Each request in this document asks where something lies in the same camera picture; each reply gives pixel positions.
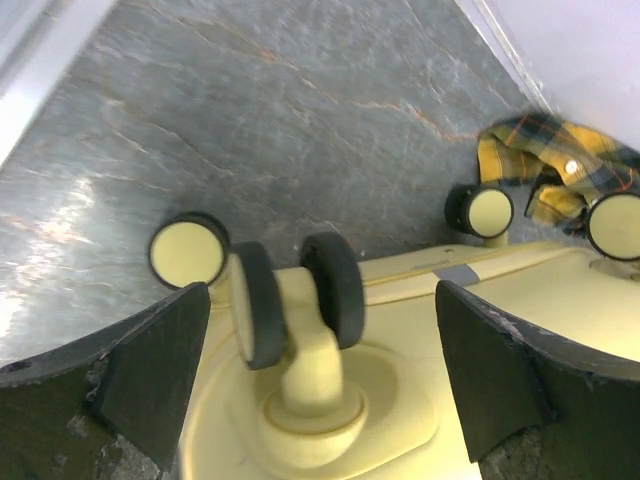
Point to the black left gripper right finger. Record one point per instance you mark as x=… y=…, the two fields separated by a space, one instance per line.
x=534 y=404

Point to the yellow suitcase with black lining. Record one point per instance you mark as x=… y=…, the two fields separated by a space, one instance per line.
x=334 y=368

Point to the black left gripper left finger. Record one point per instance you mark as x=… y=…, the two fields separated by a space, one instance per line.
x=110 y=405

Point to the yellow plaid shirt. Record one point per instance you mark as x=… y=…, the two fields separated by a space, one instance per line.
x=569 y=167

